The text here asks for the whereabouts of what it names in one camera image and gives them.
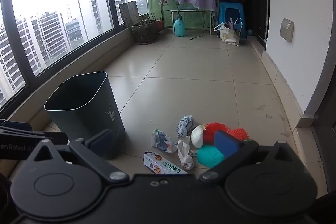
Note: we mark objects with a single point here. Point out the teal ball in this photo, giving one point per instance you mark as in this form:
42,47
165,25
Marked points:
208,157

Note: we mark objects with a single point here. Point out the dark green trash bin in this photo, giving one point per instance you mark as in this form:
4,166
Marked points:
78,113

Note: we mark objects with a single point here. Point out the grey wall outlet cover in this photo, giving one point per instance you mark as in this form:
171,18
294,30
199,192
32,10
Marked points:
286,29

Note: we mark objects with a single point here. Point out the blue white wrapper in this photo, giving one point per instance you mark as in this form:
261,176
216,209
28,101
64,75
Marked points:
183,124

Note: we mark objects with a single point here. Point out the white twisted paper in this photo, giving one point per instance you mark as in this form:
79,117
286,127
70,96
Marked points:
183,150

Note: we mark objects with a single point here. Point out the printed snack wrapper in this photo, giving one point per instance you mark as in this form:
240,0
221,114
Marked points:
157,162

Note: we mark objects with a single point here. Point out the dry plant stems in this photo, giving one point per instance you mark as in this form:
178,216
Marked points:
145,19

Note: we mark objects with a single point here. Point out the small white table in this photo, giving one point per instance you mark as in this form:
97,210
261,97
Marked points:
189,11

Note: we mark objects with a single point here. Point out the brown ceramic flower pot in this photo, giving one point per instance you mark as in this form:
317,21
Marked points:
143,32

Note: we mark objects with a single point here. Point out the blue plastic stool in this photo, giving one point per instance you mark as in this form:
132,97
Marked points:
231,6

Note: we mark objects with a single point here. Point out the light blue spray bottle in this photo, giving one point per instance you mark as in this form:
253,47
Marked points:
179,27

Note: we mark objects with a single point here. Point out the orange spiky ball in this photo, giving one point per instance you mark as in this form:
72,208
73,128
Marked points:
240,134

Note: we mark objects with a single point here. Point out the light blue bag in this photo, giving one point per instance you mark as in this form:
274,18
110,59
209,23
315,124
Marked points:
238,27

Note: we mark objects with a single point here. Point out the white tote bag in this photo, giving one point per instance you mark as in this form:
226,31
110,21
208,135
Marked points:
228,36

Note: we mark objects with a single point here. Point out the brown leaning panel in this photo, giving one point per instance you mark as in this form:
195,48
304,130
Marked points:
128,12

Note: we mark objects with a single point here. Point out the small blue ball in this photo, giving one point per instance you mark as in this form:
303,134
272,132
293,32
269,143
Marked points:
250,32

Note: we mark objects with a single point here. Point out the red mesh net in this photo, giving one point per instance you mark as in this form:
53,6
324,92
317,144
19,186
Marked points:
210,132

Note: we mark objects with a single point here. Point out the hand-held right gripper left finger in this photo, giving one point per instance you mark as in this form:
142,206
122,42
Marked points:
101,142

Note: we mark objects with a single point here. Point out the printed snack packet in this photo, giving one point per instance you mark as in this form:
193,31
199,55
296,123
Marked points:
162,141

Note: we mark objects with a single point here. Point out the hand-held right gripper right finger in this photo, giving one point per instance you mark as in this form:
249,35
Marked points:
228,144

